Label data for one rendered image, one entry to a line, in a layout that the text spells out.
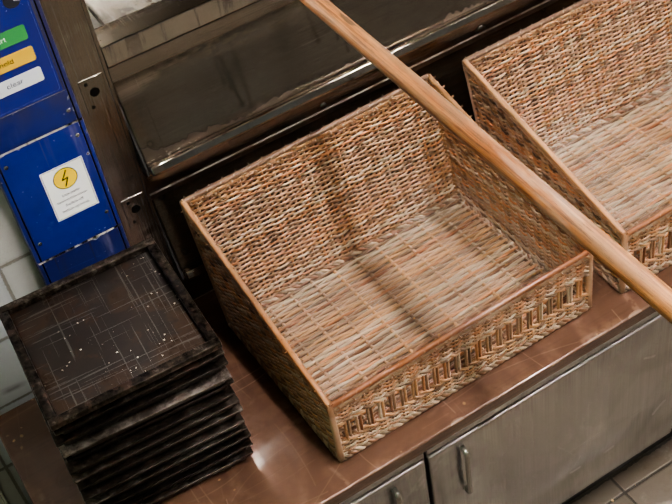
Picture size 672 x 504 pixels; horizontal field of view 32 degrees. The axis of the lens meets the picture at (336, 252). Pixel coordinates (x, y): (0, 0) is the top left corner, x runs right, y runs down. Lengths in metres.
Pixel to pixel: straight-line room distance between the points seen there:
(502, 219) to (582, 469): 0.54
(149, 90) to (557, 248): 0.78
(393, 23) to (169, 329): 0.72
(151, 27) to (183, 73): 0.13
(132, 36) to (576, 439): 1.13
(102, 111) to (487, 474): 0.95
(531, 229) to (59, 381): 0.91
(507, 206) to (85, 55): 0.83
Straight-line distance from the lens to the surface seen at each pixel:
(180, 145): 2.03
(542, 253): 2.19
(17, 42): 1.81
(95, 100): 1.94
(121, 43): 1.91
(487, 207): 2.28
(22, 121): 1.87
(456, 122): 1.57
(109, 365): 1.81
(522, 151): 2.23
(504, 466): 2.21
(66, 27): 1.86
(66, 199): 1.98
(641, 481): 2.63
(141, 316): 1.86
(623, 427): 2.42
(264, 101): 2.07
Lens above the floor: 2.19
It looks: 44 degrees down
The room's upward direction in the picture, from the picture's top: 11 degrees counter-clockwise
